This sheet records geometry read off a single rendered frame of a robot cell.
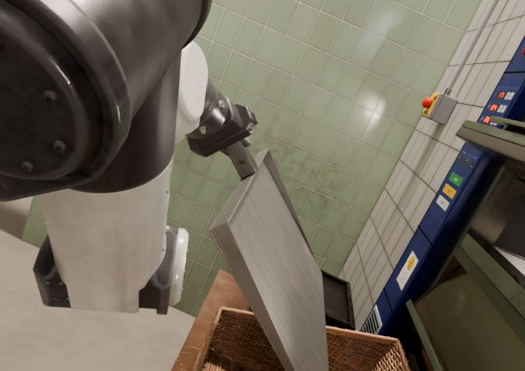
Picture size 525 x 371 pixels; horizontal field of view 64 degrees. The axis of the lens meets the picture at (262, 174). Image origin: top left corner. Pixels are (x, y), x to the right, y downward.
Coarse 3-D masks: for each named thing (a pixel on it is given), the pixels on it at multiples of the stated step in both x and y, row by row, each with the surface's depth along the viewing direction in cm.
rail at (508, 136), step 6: (468, 120) 100; (462, 126) 101; (468, 126) 98; (474, 126) 94; (480, 126) 92; (486, 126) 89; (480, 132) 90; (486, 132) 87; (492, 132) 85; (498, 132) 82; (504, 132) 80; (510, 132) 78; (498, 138) 82; (504, 138) 79; (510, 138) 77; (516, 138) 75; (522, 138) 73; (522, 144) 72
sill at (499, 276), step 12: (468, 240) 105; (480, 240) 106; (468, 252) 103; (480, 252) 98; (492, 252) 97; (480, 264) 96; (492, 264) 91; (504, 264) 91; (492, 276) 90; (504, 276) 86; (516, 276) 85; (504, 288) 84; (516, 288) 81; (516, 300) 79
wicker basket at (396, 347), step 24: (216, 312) 114; (240, 312) 113; (216, 336) 116; (240, 336) 115; (264, 336) 115; (360, 336) 112; (216, 360) 115; (240, 360) 117; (264, 360) 116; (336, 360) 114; (360, 360) 113; (384, 360) 110
